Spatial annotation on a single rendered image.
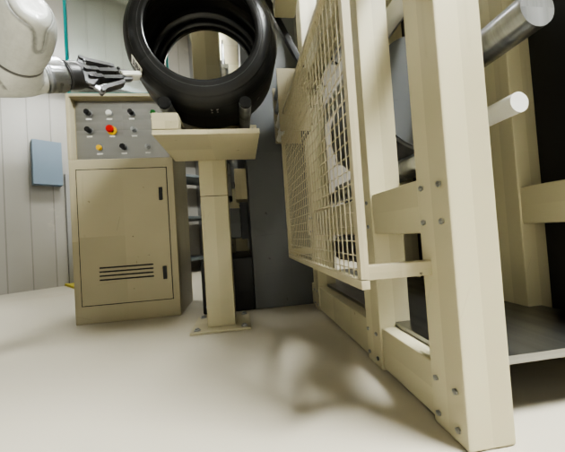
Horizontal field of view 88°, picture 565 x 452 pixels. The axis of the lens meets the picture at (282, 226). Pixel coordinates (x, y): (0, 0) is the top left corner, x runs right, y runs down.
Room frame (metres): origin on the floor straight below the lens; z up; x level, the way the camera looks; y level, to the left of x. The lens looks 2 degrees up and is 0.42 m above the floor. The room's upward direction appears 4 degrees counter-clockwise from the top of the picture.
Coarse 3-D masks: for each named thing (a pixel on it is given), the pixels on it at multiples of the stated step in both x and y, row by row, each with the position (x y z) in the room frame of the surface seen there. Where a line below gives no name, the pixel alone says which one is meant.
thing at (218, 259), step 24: (192, 48) 1.38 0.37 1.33; (216, 48) 1.39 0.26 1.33; (216, 72) 1.39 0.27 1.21; (216, 168) 1.39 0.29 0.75; (216, 192) 1.38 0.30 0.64; (216, 216) 1.38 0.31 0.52; (216, 240) 1.38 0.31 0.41; (216, 264) 1.38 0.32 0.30; (216, 288) 1.38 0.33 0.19; (216, 312) 1.38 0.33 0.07
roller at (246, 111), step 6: (246, 96) 1.04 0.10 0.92; (240, 102) 1.04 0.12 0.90; (246, 102) 1.04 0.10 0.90; (240, 108) 1.05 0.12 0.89; (246, 108) 1.04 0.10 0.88; (240, 114) 1.11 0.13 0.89; (246, 114) 1.09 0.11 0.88; (240, 120) 1.17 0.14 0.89; (246, 120) 1.15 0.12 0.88; (240, 126) 1.24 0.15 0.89; (246, 126) 1.22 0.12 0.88
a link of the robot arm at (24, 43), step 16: (0, 0) 0.54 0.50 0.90; (16, 0) 0.55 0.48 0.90; (32, 0) 0.57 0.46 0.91; (0, 16) 0.55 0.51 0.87; (16, 16) 0.55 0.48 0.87; (32, 16) 0.57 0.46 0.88; (48, 16) 0.59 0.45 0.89; (0, 32) 0.57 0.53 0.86; (16, 32) 0.57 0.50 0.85; (32, 32) 0.58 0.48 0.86; (48, 32) 0.60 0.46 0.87; (0, 48) 0.60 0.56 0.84; (16, 48) 0.60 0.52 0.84; (32, 48) 0.60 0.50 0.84; (48, 48) 0.63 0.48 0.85; (0, 64) 0.64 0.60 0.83; (16, 64) 0.63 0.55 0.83; (32, 64) 0.64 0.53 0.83
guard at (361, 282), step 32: (320, 0) 0.70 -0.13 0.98; (352, 64) 0.57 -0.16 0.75; (288, 96) 1.19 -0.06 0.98; (320, 96) 0.77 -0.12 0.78; (352, 96) 0.57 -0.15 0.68; (288, 128) 1.28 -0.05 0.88; (352, 128) 0.57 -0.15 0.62; (288, 160) 1.34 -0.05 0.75; (352, 160) 0.57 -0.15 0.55; (288, 192) 1.40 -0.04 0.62; (320, 192) 0.83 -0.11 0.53; (352, 192) 0.58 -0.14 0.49; (288, 224) 1.44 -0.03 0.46; (320, 224) 0.86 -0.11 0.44; (320, 256) 0.89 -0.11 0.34; (352, 256) 0.62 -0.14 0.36
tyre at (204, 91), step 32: (160, 0) 1.14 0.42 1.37; (192, 0) 1.21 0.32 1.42; (224, 0) 1.21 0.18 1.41; (256, 0) 1.05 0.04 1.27; (128, 32) 0.99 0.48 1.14; (160, 32) 1.24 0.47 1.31; (224, 32) 1.31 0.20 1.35; (256, 32) 1.04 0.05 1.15; (160, 64) 0.99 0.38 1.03; (256, 64) 1.04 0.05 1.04; (160, 96) 1.05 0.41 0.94; (192, 96) 1.02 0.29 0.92; (224, 96) 1.04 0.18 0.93; (256, 96) 1.13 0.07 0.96
